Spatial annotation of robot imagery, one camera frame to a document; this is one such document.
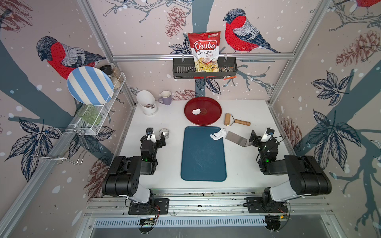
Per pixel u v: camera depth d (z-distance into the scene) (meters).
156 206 0.73
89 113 0.70
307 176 0.44
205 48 0.80
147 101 1.08
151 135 0.78
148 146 0.70
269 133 0.76
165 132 1.03
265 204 0.67
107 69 0.80
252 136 0.89
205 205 0.75
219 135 1.01
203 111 1.17
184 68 0.95
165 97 1.14
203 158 0.90
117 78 0.85
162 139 0.85
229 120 1.07
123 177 0.46
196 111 1.15
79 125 0.65
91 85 0.73
